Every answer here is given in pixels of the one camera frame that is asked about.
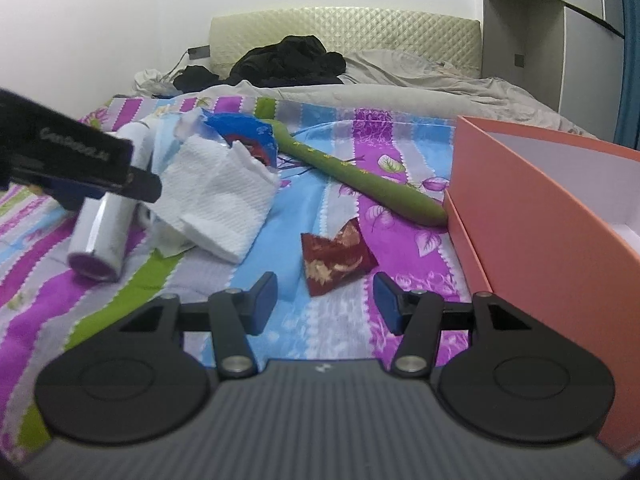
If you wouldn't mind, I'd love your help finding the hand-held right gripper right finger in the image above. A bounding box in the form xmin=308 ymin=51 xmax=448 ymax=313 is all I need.
xmin=373 ymin=271 xmax=537 ymax=377

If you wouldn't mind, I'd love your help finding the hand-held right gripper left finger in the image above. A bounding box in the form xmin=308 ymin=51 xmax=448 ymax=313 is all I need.
xmin=117 ymin=271 xmax=279 ymax=380

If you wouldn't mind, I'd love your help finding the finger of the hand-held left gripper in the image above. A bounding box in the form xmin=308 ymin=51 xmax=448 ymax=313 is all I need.
xmin=125 ymin=166 xmax=164 ymax=205
xmin=50 ymin=184 xmax=107 ymax=211

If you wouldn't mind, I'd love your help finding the white cylinder with purple end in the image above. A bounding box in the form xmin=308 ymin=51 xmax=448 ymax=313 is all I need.
xmin=66 ymin=122 xmax=153 ymax=282

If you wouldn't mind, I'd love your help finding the red patterned sachet pouch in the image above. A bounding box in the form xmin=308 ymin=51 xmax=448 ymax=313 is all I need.
xmin=300 ymin=217 xmax=379 ymax=297

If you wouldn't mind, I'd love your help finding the blue red tissue packet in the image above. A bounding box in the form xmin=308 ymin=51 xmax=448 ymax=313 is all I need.
xmin=175 ymin=109 xmax=282 ymax=172

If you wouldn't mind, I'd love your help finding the white textured paper towel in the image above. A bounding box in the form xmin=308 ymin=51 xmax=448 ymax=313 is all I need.
xmin=159 ymin=135 xmax=282 ymax=265

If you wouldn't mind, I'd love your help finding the white crumpled cloth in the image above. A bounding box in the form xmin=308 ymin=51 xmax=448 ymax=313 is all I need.
xmin=134 ymin=69 xmax=181 ymax=99

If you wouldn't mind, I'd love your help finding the small black garment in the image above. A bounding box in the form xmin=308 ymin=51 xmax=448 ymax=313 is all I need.
xmin=172 ymin=64 xmax=222 ymax=94

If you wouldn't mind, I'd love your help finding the green plush stick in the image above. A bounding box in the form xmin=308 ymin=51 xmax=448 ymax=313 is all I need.
xmin=269 ymin=117 xmax=449 ymax=227

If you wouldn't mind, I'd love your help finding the striped floral bedsheet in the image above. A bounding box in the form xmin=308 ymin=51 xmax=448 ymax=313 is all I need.
xmin=0 ymin=92 xmax=501 ymax=461

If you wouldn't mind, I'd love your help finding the orange cardboard box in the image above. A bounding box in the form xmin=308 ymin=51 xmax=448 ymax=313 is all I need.
xmin=442 ymin=115 xmax=640 ymax=462

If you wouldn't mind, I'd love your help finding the large black garment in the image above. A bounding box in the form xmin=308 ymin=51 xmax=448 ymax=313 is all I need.
xmin=227 ymin=35 xmax=348 ymax=89

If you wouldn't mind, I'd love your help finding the grey duvet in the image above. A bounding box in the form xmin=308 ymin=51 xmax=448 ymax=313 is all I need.
xmin=199 ymin=51 xmax=601 ymax=141

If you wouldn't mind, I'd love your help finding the cream quilted headboard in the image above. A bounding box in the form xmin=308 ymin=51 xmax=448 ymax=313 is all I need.
xmin=209 ymin=6 xmax=482 ymax=79

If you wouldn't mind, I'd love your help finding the blue curtain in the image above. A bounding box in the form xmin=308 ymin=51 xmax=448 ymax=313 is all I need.
xmin=612 ymin=0 xmax=640 ymax=152

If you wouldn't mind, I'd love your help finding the grey charger cable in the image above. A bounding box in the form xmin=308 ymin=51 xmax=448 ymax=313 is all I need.
xmin=159 ymin=55 xmax=197 ymax=84

